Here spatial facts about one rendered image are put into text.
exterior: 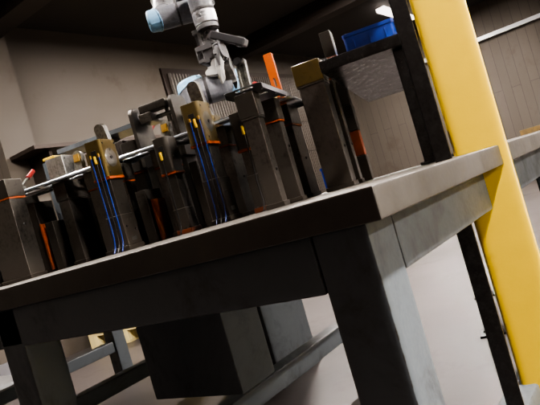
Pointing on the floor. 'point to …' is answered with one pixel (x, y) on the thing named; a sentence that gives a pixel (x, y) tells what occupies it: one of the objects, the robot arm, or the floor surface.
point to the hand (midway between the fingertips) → (231, 83)
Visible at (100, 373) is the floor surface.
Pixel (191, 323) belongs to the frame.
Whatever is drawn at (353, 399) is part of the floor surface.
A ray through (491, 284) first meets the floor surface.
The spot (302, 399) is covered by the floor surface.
